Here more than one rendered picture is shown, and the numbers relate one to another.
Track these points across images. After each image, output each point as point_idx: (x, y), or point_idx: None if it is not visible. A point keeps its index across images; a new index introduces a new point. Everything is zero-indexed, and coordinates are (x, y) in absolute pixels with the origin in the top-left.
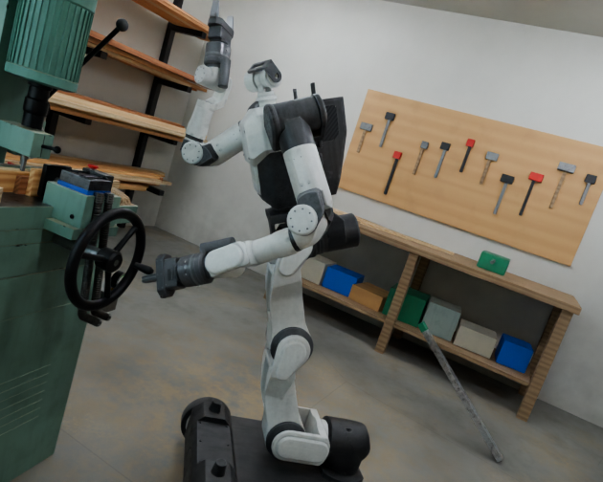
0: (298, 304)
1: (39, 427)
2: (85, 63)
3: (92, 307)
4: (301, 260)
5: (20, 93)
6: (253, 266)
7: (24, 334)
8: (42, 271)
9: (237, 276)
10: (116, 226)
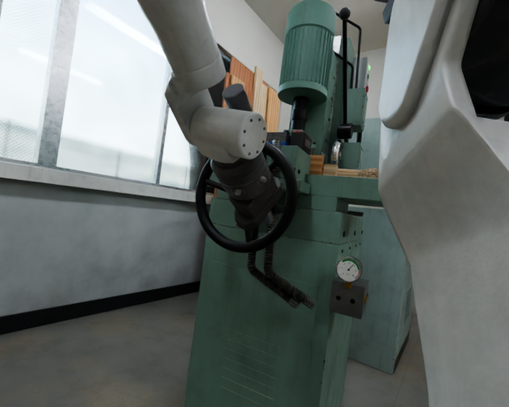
0: None
1: None
2: (345, 70)
3: (220, 241)
4: (422, 26)
5: (312, 119)
6: (183, 91)
7: (246, 288)
8: (258, 230)
9: (238, 149)
10: (299, 179)
